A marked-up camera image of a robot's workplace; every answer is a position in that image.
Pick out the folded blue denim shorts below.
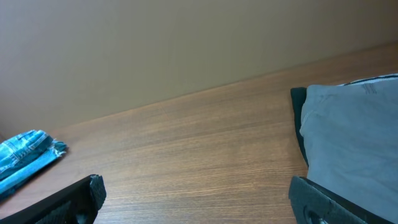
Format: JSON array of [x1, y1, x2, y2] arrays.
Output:
[[1, 129, 67, 200]]

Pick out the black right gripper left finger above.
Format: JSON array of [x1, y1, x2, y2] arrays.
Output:
[[1, 174, 106, 224]]

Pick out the grey cotton shorts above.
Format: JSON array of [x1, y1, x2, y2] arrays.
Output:
[[300, 79, 397, 223]]

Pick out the black shorts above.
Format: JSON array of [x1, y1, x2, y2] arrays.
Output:
[[290, 87, 308, 166]]

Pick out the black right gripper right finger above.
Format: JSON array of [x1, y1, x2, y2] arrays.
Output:
[[289, 176, 392, 224]]

